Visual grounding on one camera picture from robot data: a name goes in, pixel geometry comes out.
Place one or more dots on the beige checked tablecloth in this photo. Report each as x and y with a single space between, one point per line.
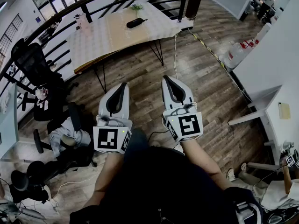
112 38

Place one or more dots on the grey clothing heap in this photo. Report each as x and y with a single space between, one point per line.
58 132

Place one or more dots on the pink water bottle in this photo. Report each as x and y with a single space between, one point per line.
81 22

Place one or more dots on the yellow note pad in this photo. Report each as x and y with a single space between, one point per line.
284 111

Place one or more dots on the black metal railing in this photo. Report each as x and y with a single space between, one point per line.
86 13

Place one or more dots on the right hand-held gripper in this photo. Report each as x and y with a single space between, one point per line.
187 125

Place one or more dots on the white partition desk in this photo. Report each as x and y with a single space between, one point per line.
268 55

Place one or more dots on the artificial flower bunch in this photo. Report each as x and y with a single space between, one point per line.
136 7

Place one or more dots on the person's right forearm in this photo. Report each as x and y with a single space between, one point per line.
201 162

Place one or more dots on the black pouch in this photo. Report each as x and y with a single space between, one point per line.
135 23

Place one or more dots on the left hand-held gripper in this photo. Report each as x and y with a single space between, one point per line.
106 137

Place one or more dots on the person's left forearm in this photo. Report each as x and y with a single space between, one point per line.
107 171

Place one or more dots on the pink soft toy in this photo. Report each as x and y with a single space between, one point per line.
42 94

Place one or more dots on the black office chair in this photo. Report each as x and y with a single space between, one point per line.
30 59
19 181

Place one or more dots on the person's black clothing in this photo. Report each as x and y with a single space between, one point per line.
163 183

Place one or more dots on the yellow black striped floor strip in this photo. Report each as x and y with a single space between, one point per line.
211 51

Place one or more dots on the brown pillar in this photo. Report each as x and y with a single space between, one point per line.
195 1

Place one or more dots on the pale grey desk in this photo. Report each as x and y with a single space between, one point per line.
9 125

